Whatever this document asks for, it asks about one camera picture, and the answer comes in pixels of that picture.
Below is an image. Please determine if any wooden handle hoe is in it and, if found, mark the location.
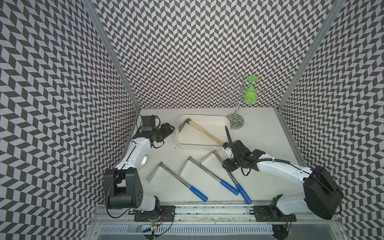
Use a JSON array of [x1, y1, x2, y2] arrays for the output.
[[178, 118, 224, 146]]

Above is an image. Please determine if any cream storage box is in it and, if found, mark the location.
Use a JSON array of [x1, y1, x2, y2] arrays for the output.
[[175, 115, 231, 150]]

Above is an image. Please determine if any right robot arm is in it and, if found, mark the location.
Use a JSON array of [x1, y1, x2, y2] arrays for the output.
[[222, 140, 344, 222]]

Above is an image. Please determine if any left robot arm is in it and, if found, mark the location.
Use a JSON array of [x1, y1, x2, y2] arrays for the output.
[[104, 123, 175, 212]]

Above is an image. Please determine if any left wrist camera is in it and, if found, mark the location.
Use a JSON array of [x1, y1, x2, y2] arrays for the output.
[[141, 115, 160, 132]]

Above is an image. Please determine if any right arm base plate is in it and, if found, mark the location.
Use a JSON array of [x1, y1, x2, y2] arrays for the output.
[[253, 206, 297, 222]]

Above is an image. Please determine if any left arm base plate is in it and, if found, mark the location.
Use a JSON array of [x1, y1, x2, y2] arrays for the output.
[[134, 205, 176, 223]]

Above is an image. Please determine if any aluminium front rail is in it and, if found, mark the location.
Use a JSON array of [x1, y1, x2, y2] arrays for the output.
[[89, 200, 343, 226]]

